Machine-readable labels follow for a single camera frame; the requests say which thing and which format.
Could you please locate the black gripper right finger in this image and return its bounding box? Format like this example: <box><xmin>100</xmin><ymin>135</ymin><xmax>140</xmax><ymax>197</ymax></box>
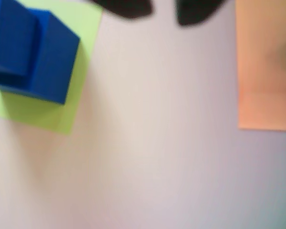
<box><xmin>175</xmin><ymin>0</ymin><xmax>228</xmax><ymax>26</ymax></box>

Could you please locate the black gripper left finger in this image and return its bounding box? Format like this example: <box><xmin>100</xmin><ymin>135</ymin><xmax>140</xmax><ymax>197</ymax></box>
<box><xmin>89</xmin><ymin>0</ymin><xmax>155</xmax><ymax>20</ymax></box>

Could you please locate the large blue cube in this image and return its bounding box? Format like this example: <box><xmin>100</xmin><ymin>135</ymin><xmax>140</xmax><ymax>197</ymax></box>
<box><xmin>0</xmin><ymin>9</ymin><xmax>81</xmax><ymax>105</ymax></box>

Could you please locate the green paper square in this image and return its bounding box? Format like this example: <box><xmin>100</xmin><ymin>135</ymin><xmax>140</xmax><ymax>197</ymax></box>
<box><xmin>0</xmin><ymin>0</ymin><xmax>103</xmax><ymax>135</ymax></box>

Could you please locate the orange paper square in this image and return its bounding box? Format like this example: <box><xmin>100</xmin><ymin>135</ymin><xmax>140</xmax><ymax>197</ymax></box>
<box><xmin>235</xmin><ymin>0</ymin><xmax>286</xmax><ymax>132</ymax></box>

